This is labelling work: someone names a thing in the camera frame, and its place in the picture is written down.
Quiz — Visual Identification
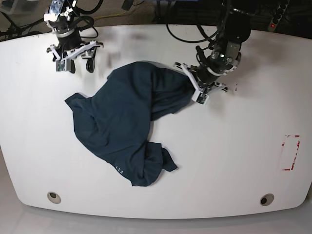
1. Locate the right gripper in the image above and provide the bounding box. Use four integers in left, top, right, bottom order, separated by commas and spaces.
51, 25, 96, 74

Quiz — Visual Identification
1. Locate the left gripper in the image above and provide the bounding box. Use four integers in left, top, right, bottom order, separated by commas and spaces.
195, 66, 219, 88

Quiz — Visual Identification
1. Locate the dark blue T-shirt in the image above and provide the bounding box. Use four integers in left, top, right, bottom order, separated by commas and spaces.
65, 61, 194, 187

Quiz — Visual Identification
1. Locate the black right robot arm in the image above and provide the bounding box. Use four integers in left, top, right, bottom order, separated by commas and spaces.
43, 0, 102, 74

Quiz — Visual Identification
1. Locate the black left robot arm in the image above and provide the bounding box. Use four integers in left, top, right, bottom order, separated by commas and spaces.
165, 0, 251, 89

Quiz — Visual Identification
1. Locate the power strip with red light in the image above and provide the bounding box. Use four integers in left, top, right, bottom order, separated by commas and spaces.
268, 0, 290, 32

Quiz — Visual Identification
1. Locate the red tape marking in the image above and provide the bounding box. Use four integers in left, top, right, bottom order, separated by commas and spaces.
279, 135, 300, 172

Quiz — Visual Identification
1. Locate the left table grommet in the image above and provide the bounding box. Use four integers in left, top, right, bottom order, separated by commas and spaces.
47, 192, 61, 204

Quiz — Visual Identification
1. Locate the table grommet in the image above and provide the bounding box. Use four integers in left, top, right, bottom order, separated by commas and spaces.
260, 194, 274, 206
47, 192, 61, 204

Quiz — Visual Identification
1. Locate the right table grommet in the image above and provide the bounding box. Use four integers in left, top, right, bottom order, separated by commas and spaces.
260, 194, 274, 206

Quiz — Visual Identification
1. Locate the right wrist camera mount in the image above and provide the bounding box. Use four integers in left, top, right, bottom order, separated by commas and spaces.
46, 40, 103, 72

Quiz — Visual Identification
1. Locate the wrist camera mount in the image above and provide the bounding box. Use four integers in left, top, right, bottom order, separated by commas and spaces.
46, 40, 103, 72
174, 62, 228, 105

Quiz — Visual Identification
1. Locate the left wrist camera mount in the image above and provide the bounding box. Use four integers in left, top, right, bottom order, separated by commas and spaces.
174, 62, 228, 105

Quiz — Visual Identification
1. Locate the yellow cable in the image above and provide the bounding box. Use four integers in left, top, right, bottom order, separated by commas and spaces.
94, 11, 127, 21

